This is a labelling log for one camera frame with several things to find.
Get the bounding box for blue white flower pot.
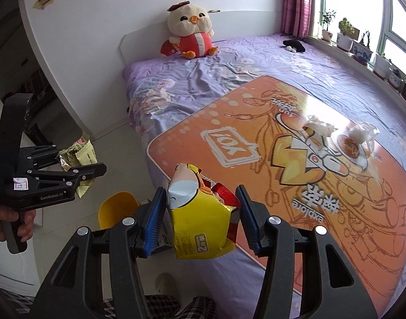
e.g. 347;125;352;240
352;31;372;66

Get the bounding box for pink curtain left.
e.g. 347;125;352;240
281;0;312;39

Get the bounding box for white pot green plant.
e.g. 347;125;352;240
336;17;360;53

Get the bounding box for purple floral bed sheet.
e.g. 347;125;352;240
124;35;406;314

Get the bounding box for black white plush toy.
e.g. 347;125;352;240
283;39;306;53

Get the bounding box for orange cartoon printed board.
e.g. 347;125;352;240
147;76;406;314

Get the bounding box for person's left hand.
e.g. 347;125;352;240
0;206;36;242

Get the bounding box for yellow trash bin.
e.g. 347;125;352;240
98;191;140;229

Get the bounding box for small white patterned pot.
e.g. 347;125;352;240
388;68;403;90

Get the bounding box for yellow snack bag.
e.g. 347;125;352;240
168;163;240;260

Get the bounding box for clear plastic bag ball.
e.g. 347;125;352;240
346;122;380;170

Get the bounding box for small bonsai pot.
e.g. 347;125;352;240
319;9;337;43

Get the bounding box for white headboard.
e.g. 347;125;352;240
118;9;284;69

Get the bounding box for chick plush toy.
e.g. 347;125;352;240
160;1;218;59

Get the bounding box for pale green snack bag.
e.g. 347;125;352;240
58;134;99;200

